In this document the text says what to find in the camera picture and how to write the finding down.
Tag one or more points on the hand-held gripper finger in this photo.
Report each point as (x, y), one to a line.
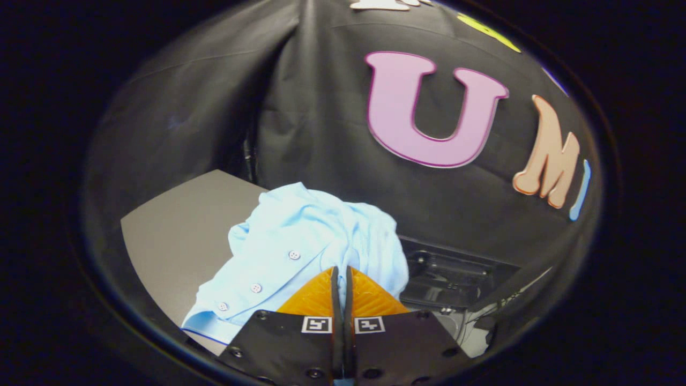
(349, 332)
(336, 332)

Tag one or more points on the light blue button shirt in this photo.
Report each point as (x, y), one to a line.
(300, 230)

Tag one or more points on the dark cabinet with cream door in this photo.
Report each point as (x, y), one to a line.
(177, 236)

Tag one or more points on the black backdrop stand pole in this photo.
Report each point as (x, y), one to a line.
(249, 155)

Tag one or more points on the black backdrop cloth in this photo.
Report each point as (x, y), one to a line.
(321, 107)

